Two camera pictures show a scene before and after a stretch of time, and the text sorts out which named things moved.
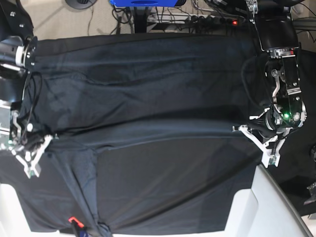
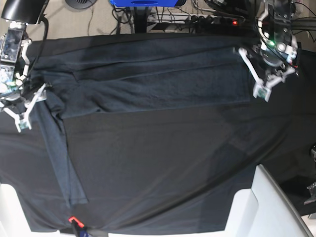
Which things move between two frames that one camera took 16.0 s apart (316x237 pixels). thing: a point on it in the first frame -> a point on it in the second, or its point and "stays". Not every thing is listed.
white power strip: x=192 y=19 stays
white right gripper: x=270 y=149 -> x=262 y=88
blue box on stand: x=143 y=3 stays
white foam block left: x=13 y=222 stays
